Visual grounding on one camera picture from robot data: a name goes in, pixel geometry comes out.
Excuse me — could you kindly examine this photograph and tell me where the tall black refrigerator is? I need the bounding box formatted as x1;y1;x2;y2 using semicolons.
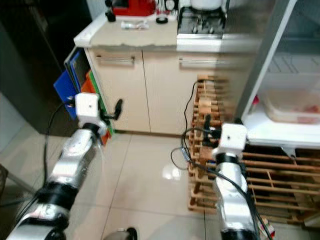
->
0;0;92;137

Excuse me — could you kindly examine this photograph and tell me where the grey mini fridge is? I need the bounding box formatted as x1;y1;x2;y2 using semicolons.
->
225;0;320;151

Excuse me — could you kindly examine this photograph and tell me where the wooden slatted rack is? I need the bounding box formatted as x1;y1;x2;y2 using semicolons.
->
187;75;320;227

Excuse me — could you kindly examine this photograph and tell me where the white round pot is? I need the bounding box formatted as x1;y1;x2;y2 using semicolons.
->
190;0;224;11

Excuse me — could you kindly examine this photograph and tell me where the clear food container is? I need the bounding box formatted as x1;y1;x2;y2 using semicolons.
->
261;89;320;126

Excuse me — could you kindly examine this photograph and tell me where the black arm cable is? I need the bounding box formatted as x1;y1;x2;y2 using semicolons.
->
43;99;79;202
181;127;272;240

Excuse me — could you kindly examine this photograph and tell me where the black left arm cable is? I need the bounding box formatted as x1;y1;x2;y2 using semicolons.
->
43;99;79;202

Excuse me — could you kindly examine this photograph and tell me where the black coffee tamper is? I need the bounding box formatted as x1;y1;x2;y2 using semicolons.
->
104;9;116;22

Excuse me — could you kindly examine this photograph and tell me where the silver cabinet bar handle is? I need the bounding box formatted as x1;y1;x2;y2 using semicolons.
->
96;56;135;63
178;58;221;65

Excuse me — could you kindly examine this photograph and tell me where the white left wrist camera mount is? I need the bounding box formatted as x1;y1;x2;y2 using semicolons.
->
75;93;106;135

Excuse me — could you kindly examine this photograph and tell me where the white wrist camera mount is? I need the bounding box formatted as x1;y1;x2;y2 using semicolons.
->
75;93;106;135
211;123;248;160

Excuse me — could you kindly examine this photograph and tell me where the green board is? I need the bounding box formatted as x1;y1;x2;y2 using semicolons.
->
87;70;114;135

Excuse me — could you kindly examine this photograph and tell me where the beige kitchen cabinet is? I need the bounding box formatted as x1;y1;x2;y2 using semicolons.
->
82;47;231;136

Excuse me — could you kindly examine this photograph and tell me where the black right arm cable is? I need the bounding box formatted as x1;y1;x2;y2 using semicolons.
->
181;127;272;240

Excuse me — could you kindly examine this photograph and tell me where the red coffee machine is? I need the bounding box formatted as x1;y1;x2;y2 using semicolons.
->
111;0;156;17

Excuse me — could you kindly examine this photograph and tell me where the black power cord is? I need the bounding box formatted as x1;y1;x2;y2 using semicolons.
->
170;80;202;172

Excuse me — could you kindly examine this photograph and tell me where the robot left leg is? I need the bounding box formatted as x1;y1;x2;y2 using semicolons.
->
112;227;139;240

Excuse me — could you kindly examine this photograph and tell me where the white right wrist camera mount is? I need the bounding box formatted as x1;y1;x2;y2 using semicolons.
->
211;123;248;160

